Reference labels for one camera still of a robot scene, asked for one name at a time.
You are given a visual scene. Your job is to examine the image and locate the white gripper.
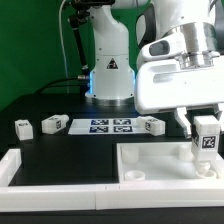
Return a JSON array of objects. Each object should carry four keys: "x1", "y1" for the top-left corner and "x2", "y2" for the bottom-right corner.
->
[{"x1": 135, "y1": 56, "x2": 224, "y2": 138}]

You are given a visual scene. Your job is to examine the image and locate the white square table top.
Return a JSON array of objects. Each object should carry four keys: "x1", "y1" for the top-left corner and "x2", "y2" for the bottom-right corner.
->
[{"x1": 117, "y1": 142, "x2": 224, "y2": 190}]

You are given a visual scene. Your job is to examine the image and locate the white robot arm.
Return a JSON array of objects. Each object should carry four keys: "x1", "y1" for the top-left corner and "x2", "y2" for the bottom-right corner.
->
[{"x1": 73, "y1": 0, "x2": 224, "y2": 137}]

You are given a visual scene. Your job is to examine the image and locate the white U-shaped fence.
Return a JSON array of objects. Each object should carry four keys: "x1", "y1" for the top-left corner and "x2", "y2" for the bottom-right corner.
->
[{"x1": 0, "y1": 149, "x2": 224, "y2": 212}]

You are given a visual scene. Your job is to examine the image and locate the white sheet with tags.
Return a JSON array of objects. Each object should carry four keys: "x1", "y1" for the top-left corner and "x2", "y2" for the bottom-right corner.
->
[{"x1": 69, "y1": 118, "x2": 147, "y2": 135}]

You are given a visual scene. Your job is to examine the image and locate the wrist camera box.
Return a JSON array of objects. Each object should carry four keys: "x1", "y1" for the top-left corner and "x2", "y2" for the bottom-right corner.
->
[{"x1": 137, "y1": 38, "x2": 184, "y2": 68}]

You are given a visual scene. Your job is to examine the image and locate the black cable at base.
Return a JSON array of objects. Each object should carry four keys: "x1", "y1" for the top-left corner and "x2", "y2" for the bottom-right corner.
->
[{"x1": 34, "y1": 77, "x2": 90, "y2": 95}]

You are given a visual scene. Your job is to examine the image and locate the white cable behind robot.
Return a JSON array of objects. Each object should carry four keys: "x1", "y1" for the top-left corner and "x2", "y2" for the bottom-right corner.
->
[{"x1": 57, "y1": 0, "x2": 70, "y2": 80}]

